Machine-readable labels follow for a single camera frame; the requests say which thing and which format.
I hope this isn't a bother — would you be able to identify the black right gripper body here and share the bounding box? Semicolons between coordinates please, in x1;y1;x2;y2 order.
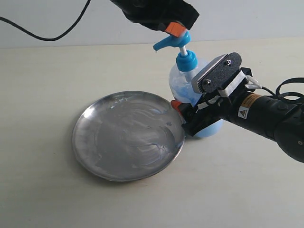
178;95;238;136

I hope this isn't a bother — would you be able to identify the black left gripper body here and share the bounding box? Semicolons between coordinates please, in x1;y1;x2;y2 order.
112;0;200;31

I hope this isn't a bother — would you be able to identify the blue soap pump bottle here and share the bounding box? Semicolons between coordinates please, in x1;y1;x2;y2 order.
152;30;224;139

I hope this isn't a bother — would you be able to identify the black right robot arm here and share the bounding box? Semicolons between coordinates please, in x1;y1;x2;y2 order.
171;92;304;162

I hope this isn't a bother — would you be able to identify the round stainless steel plate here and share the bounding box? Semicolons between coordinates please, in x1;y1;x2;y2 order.
71;91;185;182

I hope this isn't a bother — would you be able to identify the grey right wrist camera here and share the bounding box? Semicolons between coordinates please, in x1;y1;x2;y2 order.
191;52;251;98

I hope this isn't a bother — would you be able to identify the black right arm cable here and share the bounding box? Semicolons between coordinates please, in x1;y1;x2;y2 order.
247;76;304;104

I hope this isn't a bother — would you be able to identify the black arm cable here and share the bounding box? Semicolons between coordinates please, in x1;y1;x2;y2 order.
0;0;91;41
247;76;304;104

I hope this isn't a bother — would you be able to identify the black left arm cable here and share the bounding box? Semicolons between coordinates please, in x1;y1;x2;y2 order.
0;0;91;41

